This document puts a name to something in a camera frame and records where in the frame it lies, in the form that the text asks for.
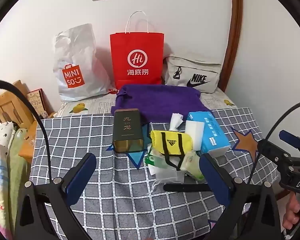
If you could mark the white dotted cloth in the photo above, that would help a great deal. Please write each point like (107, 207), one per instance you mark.
(0, 133)

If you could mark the person's right hand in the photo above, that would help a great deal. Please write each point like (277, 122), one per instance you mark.
(292, 212)

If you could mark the light green cloth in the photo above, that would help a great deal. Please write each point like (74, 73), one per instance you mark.
(17, 167)

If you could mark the small yellow bag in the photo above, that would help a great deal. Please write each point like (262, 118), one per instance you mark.
(160, 140)

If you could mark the grey checked blanket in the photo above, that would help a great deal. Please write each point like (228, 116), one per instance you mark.
(115, 205)

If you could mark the fruit print bed sheet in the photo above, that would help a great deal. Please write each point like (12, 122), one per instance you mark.
(95, 105)

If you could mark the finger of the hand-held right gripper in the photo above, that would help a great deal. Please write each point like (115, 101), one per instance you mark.
(290, 137)
(272, 150)

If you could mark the white plastic shopping bag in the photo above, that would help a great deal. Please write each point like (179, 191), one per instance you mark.
(75, 55)

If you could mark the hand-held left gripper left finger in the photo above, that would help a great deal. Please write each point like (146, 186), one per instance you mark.
(81, 175)

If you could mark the blue tissue pack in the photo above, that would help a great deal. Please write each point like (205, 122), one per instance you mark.
(212, 132)

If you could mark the white sponge block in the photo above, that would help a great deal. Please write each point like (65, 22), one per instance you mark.
(193, 132)

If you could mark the pastel printed quilt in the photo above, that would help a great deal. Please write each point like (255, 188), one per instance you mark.
(0, 185)

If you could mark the brown wooden headboard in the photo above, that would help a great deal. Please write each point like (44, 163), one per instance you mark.
(236, 17)

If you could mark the patterned cardboard box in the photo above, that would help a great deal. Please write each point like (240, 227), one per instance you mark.
(36, 100)

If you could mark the grey fabric pouch bag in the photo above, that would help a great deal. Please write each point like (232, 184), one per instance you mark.
(197, 67)

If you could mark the dark green tin box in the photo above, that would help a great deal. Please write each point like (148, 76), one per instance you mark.
(127, 130)

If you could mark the light green tissue packet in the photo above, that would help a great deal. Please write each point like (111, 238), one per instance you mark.
(190, 162)

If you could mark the purple towel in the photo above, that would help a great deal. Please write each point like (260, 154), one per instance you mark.
(160, 100)

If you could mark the thin transparent plastic sheet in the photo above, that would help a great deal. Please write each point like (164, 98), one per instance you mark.
(176, 121)

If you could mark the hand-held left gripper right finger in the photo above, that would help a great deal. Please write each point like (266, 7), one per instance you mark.
(215, 177)

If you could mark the green wet wipe packet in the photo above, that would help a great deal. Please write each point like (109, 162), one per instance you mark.
(151, 158)

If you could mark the red paper bag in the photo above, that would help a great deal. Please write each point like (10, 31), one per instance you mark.
(137, 45)

